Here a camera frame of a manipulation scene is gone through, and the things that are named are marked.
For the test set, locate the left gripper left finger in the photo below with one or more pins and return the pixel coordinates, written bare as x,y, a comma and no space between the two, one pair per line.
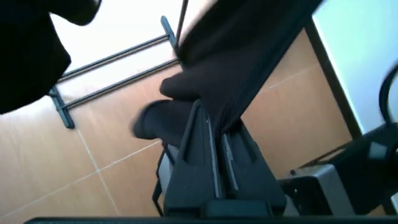
192,186

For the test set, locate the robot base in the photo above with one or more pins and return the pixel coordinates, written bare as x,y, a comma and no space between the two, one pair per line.
326,186

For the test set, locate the black clothes rack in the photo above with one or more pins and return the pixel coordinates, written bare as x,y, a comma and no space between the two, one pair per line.
62,112

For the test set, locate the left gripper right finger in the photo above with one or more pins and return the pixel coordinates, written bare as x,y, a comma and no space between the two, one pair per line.
258,186

